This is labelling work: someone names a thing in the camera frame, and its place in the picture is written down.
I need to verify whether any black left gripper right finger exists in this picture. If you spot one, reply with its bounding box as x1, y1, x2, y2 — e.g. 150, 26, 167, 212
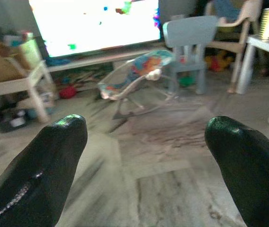
204, 115, 269, 227

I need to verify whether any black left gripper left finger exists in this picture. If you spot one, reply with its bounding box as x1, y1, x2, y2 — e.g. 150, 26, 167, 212
0, 114, 89, 227

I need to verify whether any white jar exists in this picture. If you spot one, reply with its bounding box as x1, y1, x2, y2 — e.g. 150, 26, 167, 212
9, 110, 27, 128

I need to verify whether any red ball toy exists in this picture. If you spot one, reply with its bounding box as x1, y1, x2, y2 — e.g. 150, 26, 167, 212
58, 85, 77, 99

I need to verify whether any white side table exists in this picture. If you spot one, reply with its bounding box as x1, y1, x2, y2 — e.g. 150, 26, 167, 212
0, 60, 55, 124

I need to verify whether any blue cloth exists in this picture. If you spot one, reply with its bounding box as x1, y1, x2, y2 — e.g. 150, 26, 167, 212
45, 56, 72, 67

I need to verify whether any green toy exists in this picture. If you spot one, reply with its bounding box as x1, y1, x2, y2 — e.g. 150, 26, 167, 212
178, 75, 196, 88

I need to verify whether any yellow plush toy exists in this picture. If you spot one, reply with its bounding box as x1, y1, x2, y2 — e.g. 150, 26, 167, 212
205, 50, 234, 73

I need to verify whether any pale green bottle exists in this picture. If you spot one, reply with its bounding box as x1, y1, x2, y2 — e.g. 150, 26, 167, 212
18, 32, 43, 70

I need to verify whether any white low TV bench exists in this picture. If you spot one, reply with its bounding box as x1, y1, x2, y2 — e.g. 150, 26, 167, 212
46, 44, 173, 73

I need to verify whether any white child table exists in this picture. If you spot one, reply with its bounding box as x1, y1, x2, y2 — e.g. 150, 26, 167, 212
235, 34, 269, 127

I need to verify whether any beige plastic armchair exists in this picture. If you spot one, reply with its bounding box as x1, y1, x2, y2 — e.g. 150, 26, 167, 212
204, 0, 263, 94

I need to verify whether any colourful baby bouncer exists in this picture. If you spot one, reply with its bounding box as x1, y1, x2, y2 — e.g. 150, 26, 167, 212
97, 49, 180, 120

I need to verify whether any light blue child chair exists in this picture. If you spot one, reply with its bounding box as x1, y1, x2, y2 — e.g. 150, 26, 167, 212
162, 15, 219, 95

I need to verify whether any large flat television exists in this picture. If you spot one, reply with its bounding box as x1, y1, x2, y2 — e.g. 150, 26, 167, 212
27, 0, 163, 59

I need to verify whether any blue garment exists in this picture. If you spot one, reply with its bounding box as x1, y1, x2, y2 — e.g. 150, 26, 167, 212
213, 0, 241, 22

